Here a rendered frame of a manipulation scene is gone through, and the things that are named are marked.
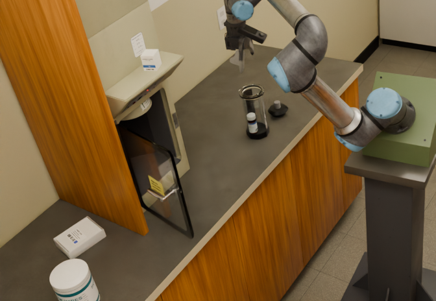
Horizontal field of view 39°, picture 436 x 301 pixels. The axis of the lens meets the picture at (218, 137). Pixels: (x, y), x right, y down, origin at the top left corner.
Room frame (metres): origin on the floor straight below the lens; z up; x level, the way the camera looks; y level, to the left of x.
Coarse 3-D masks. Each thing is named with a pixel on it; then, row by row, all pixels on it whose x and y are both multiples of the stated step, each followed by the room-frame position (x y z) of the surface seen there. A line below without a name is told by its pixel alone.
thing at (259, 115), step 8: (248, 88) 2.28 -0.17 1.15; (256, 88) 2.27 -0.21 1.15; (248, 96) 2.19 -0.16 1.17; (256, 96) 2.18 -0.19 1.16; (248, 104) 2.20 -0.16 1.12; (256, 104) 2.19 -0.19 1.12; (264, 104) 2.23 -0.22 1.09; (248, 112) 2.20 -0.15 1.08; (256, 112) 2.19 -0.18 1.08; (264, 112) 2.21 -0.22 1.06; (248, 120) 2.21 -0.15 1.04; (256, 120) 2.19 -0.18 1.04; (264, 120) 2.20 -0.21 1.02; (248, 128) 2.21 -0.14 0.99; (256, 128) 2.19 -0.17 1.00; (264, 128) 2.20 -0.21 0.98
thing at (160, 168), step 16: (128, 144) 1.80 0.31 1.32; (144, 144) 1.71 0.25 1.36; (144, 160) 1.74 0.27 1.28; (160, 160) 1.65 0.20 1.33; (144, 176) 1.76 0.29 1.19; (160, 176) 1.67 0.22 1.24; (176, 176) 1.60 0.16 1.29; (144, 192) 1.79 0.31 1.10; (176, 192) 1.61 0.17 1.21; (144, 208) 1.82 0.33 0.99; (160, 208) 1.73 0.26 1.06; (176, 208) 1.64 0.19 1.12; (176, 224) 1.66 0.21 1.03
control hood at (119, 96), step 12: (168, 60) 1.99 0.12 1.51; (180, 60) 1.99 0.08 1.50; (132, 72) 1.96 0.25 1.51; (144, 72) 1.94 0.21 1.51; (156, 72) 1.92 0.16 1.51; (168, 72) 1.96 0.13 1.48; (120, 84) 1.89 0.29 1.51; (132, 84) 1.87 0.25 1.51; (144, 84) 1.85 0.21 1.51; (108, 96) 1.83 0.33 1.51; (120, 96) 1.81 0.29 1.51; (132, 96) 1.80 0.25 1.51; (120, 108) 1.80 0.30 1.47
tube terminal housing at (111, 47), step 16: (128, 16) 2.00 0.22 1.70; (144, 16) 2.05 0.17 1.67; (112, 32) 1.94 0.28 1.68; (128, 32) 1.99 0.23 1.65; (144, 32) 2.04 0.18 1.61; (96, 48) 1.88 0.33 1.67; (112, 48) 1.92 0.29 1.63; (128, 48) 1.98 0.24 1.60; (96, 64) 1.86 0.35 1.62; (112, 64) 1.91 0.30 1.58; (128, 64) 1.96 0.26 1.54; (112, 80) 1.89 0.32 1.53; (144, 96) 1.98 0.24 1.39; (128, 112) 1.92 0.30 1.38; (176, 128) 2.07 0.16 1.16; (176, 144) 2.09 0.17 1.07
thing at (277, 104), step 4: (272, 104) 2.38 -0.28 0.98; (276, 104) 2.34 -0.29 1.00; (280, 104) 2.37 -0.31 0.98; (284, 104) 2.37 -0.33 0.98; (272, 108) 2.35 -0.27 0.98; (276, 108) 2.34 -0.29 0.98; (280, 108) 2.34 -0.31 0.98; (284, 108) 2.33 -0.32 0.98; (272, 112) 2.33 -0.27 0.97; (276, 112) 2.32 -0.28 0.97; (280, 112) 2.32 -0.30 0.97; (284, 112) 2.32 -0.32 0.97; (276, 116) 2.32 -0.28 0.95; (280, 116) 2.32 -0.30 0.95
